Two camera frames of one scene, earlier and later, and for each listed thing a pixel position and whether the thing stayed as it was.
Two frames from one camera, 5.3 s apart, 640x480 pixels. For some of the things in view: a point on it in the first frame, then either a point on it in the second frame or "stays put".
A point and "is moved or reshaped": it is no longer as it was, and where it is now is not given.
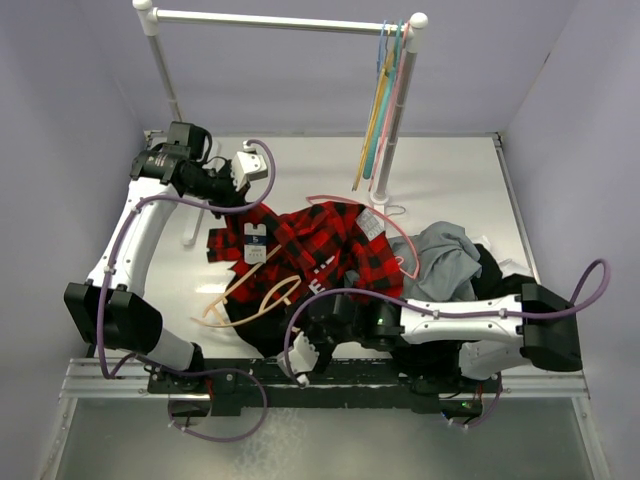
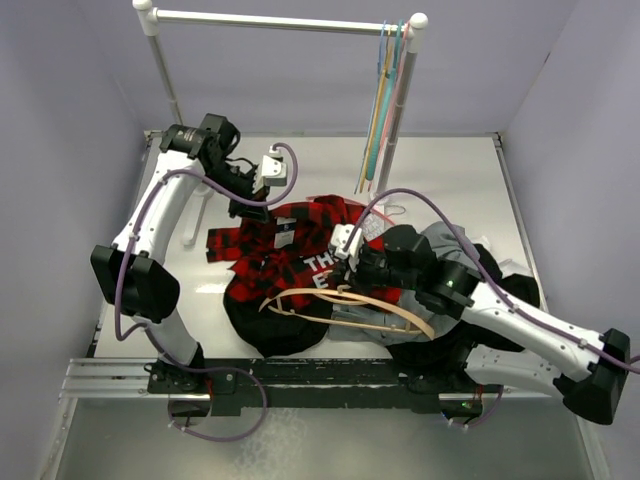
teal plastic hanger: (380, 115) stays put
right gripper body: (326, 339) → (372, 269)
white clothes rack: (413, 28) stays put
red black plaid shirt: (327, 245) is moved or reshaped
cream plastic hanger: (260, 317) is moved or reshaped
